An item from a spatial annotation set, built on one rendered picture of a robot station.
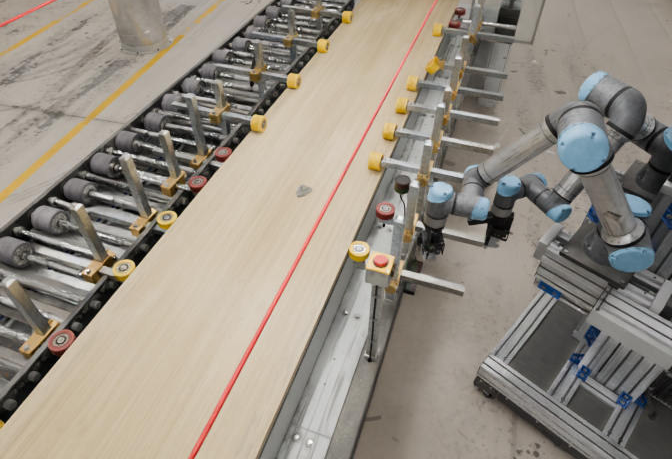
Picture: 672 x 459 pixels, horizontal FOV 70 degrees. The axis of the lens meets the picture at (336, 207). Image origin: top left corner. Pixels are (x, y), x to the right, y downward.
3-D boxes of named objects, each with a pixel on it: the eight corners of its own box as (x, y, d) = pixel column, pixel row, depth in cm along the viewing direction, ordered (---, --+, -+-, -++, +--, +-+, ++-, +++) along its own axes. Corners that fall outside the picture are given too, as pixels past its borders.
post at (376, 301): (379, 351, 176) (388, 273, 146) (375, 362, 173) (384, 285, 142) (367, 347, 178) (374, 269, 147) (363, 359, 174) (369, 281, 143)
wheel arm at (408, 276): (463, 291, 184) (465, 284, 181) (462, 298, 182) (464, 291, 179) (354, 262, 195) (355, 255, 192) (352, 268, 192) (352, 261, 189)
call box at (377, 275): (393, 272, 147) (395, 255, 141) (387, 290, 142) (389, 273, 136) (371, 266, 148) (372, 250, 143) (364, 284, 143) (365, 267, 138)
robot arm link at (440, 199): (454, 198, 150) (427, 192, 152) (448, 223, 157) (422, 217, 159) (457, 182, 155) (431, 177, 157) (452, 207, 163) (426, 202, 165)
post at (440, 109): (431, 184, 246) (446, 101, 213) (430, 188, 244) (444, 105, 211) (424, 182, 247) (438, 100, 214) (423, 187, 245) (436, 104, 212)
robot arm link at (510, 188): (528, 183, 171) (509, 190, 168) (520, 206, 179) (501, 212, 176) (513, 170, 176) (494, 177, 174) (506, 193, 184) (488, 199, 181)
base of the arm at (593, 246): (635, 249, 167) (648, 230, 160) (618, 274, 159) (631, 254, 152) (592, 228, 175) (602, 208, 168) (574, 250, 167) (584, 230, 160)
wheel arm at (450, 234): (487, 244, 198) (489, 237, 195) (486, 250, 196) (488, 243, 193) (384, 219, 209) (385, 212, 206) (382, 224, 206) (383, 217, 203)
